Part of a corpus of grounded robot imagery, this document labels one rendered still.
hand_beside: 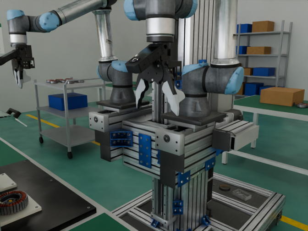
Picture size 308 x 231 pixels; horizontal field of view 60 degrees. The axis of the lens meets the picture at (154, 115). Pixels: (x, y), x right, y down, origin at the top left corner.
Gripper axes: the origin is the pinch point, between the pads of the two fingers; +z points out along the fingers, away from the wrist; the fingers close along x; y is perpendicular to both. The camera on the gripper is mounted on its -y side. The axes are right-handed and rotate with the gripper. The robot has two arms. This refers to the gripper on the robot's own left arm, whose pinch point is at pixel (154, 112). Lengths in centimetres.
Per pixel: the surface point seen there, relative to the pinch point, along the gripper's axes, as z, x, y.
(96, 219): 40.3, 21.9, -5.5
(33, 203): 37, 43, -18
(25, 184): 38, 63, -12
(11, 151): 40, 114, 1
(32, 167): 38, 78, -3
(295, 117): 43, 18, 220
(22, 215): 37, 39, -23
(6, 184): 37, 66, -19
